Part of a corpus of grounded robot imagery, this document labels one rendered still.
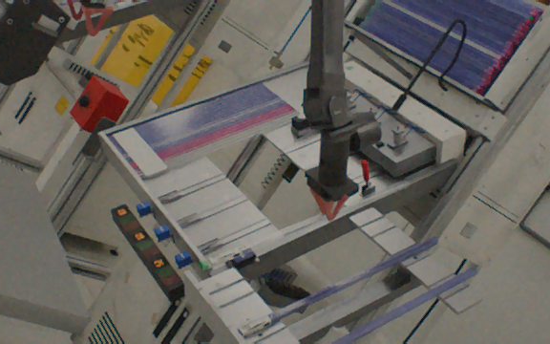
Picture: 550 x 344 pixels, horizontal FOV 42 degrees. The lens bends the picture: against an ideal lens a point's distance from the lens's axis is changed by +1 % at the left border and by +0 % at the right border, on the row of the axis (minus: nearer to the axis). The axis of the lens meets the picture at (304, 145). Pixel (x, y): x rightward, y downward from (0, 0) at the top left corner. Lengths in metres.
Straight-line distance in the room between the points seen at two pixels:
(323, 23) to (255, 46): 1.83
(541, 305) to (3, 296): 2.43
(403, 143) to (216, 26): 1.39
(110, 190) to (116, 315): 0.95
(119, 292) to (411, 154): 1.04
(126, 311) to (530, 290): 1.79
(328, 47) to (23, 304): 0.71
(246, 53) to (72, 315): 1.96
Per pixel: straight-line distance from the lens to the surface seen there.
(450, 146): 1.87
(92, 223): 3.23
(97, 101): 2.43
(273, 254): 1.63
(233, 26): 3.08
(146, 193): 1.83
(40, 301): 1.39
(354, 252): 3.82
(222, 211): 1.76
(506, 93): 1.88
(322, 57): 1.34
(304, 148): 1.95
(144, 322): 2.22
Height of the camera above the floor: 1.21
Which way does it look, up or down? 5 degrees down
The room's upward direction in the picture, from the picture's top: 34 degrees clockwise
